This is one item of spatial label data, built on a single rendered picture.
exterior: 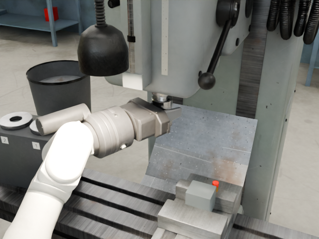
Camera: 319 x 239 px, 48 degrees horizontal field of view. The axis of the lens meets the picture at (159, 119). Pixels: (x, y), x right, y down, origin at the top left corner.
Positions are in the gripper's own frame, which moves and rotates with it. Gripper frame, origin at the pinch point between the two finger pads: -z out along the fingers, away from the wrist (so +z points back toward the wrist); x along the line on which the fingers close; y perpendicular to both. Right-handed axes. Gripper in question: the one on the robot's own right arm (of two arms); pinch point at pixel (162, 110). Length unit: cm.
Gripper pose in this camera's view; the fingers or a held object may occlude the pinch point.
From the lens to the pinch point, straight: 79.0
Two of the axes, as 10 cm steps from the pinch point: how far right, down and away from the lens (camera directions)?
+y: -0.1, 8.8, 4.7
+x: -6.5, -3.7, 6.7
